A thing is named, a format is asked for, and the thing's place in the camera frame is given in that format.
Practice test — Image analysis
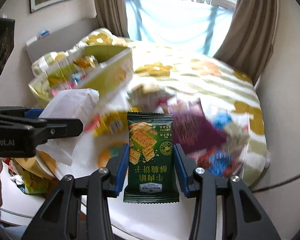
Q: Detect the grey headboard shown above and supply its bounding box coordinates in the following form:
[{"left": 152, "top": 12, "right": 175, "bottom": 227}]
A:
[{"left": 26, "top": 18, "right": 100, "bottom": 63}]

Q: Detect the brown curtain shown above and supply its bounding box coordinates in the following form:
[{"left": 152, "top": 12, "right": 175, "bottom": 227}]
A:
[
  {"left": 94, "top": 0, "right": 129, "bottom": 37},
  {"left": 214, "top": 0, "right": 279, "bottom": 84}
]

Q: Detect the blue red snack bag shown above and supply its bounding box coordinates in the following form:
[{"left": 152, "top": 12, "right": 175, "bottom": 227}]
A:
[{"left": 187, "top": 146, "right": 247, "bottom": 178}]

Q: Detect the purple snack bag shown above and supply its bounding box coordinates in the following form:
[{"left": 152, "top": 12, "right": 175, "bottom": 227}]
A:
[{"left": 172, "top": 109, "right": 227, "bottom": 154}]

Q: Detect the yellow green cardboard box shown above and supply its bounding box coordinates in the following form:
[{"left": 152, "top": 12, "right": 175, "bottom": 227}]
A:
[{"left": 29, "top": 45, "right": 134, "bottom": 106}]

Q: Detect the black cable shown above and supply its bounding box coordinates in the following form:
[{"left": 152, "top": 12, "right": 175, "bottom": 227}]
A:
[{"left": 250, "top": 167, "right": 300, "bottom": 194}]

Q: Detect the floral patterned bed blanket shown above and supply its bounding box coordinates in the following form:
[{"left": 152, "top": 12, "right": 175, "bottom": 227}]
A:
[{"left": 29, "top": 41, "right": 268, "bottom": 239}]

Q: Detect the brown right curtain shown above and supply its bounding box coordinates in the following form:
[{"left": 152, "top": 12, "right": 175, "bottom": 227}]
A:
[{"left": 214, "top": 0, "right": 279, "bottom": 84}]

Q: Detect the light blue window cloth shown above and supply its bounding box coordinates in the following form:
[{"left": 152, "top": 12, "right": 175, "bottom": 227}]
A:
[{"left": 126, "top": 0, "right": 233, "bottom": 56}]

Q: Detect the brown left curtain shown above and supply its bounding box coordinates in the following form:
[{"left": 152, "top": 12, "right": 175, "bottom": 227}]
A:
[{"left": 94, "top": 0, "right": 129, "bottom": 37}]

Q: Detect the white pink snack packet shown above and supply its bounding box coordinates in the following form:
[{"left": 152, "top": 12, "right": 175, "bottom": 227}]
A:
[{"left": 37, "top": 88, "right": 99, "bottom": 166}]

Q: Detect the green cracker packet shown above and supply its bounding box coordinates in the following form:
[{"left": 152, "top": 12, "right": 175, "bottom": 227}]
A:
[{"left": 123, "top": 112, "right": 179, "bottom": 204}]

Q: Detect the yellow snack packet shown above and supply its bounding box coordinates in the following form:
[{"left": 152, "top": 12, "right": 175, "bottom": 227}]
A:
[{"left": 93, "top": 107, "right": 140, "bottom": 137}]

